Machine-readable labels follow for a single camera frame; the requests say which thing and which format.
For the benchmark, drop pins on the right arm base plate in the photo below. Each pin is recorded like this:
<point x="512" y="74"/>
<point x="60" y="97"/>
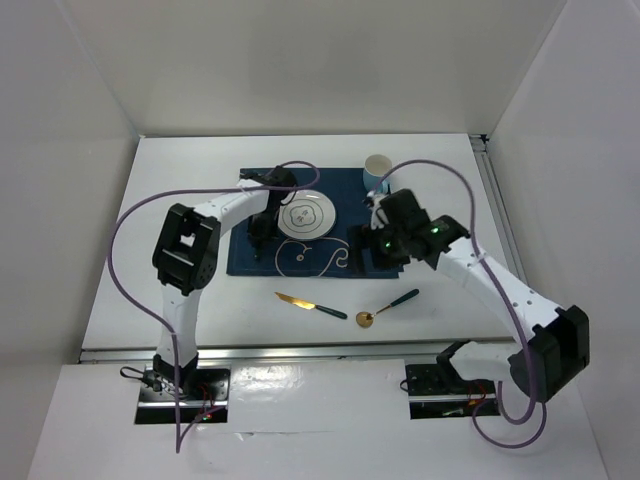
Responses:
<point x="432" y="396"/>

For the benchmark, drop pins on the aluminium front rail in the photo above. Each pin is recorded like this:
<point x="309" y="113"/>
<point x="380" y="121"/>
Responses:
<point x="284" y="352"/>

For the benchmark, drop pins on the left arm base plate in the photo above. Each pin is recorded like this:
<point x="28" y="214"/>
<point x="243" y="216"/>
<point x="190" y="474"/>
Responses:
<point x="206" y="394"/>

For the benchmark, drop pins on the gold spoon green handle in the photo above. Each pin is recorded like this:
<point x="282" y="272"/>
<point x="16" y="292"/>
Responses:
<point x="366" y="319"/>

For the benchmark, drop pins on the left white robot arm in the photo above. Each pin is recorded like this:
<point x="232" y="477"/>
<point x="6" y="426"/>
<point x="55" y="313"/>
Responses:
<point x="186" y="257"/>

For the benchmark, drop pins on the gold knife green handle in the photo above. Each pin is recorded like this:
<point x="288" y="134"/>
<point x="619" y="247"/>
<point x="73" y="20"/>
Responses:
<point x="311" y="306"/>

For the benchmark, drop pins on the white and blue mug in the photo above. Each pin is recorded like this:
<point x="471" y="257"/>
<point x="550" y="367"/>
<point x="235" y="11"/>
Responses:
<point x="375" y="168"/>

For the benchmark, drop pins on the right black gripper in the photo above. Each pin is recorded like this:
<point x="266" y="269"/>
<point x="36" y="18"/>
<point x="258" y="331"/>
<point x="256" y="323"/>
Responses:
<point x="359" y="237"/>

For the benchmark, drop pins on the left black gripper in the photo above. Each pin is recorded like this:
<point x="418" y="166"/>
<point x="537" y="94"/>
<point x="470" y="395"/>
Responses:
<point x="265" y="234"/>

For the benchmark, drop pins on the white plate with rings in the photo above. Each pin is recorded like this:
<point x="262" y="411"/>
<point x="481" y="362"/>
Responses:
<point x="309" y="215"/>

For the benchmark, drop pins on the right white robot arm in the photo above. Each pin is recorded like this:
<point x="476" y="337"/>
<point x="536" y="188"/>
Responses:
<point x="551" y="344"/>

